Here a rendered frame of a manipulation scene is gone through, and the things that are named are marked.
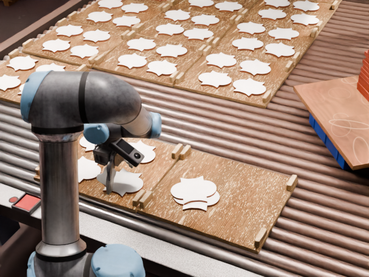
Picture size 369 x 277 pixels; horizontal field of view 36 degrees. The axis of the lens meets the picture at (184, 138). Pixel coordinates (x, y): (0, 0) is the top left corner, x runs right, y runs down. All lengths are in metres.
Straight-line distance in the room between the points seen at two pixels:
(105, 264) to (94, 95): 0.38
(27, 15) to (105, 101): 4.52
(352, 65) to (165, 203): 1.18
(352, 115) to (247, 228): 0.59
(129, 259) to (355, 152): 0.87
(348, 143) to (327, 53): 0.86
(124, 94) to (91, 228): 0.67
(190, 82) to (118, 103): 1.20
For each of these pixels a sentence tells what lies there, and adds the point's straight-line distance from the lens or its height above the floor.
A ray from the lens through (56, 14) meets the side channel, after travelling 3.17.
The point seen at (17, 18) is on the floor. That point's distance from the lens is 5.69.
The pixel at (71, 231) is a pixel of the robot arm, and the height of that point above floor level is 1.25.
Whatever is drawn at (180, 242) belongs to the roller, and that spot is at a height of 0.91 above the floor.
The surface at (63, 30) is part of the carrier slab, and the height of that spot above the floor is 0.95.
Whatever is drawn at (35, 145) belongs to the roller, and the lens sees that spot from 2.20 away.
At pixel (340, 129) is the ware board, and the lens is 1.98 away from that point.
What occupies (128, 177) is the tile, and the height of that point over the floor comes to 0.94.
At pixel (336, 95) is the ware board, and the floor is 1.04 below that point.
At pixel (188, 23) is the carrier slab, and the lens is 2.94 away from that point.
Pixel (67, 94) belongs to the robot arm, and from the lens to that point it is 1.23.
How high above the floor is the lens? 2.17
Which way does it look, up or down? 36 degrees down
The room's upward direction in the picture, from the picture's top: 3 degrees counter-clockwise
